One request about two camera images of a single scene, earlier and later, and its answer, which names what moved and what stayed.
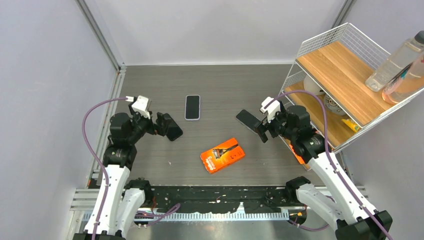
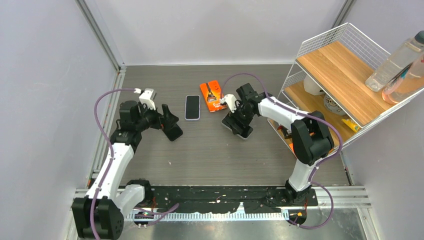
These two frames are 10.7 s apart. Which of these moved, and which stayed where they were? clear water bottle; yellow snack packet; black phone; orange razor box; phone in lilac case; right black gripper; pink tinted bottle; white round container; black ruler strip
Moved: right black gripper; orange razor box; black phone
Stayed: white round container; black ruler strip; clear water bottle; yellow snack packet; pink tinted bottle; phone in lilac case
